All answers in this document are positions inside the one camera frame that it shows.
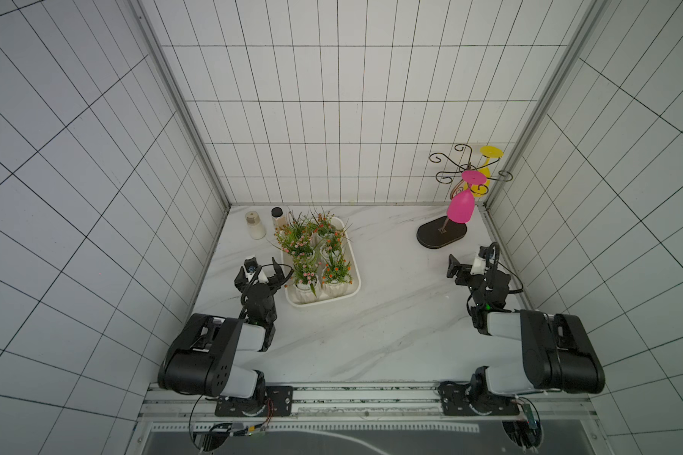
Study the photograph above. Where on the black metal glass rack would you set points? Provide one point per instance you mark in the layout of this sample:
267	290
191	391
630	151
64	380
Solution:
442	231

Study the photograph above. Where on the white-lid spice jar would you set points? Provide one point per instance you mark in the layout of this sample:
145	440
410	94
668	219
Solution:
255	225

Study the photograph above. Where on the pink wine glass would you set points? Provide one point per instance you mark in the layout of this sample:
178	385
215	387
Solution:
462	205

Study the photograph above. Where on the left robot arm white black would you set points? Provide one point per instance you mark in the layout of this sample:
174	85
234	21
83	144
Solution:
200	361

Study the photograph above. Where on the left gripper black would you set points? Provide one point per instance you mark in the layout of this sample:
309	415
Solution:
277	278

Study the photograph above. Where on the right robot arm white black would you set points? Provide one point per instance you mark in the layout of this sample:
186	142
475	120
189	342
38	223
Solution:
556	352

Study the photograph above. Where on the potted gypsophila red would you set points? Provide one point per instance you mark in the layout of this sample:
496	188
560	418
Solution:
297	223

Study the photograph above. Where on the potted gypsophila pink centre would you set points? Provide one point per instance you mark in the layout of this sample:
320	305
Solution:
296	247

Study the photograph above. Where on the white storage tray box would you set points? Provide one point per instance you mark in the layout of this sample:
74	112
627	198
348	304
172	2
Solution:
348	252

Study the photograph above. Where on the yellow wine glass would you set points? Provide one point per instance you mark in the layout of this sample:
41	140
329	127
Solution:
492	155

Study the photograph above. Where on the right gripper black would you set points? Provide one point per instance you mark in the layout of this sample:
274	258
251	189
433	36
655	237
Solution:
470	274

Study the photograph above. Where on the black-lid spice jar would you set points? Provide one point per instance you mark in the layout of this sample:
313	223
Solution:
279	217

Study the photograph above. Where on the potted gypsophila small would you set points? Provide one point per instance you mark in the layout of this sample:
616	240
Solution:
332	244

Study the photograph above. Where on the potted gypsophila red-orange front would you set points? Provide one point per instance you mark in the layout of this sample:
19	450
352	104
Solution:
322	223

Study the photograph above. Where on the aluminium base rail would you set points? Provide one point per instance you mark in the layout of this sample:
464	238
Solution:
363	402

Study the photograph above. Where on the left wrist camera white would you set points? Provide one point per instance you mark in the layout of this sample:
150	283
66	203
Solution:
253	271

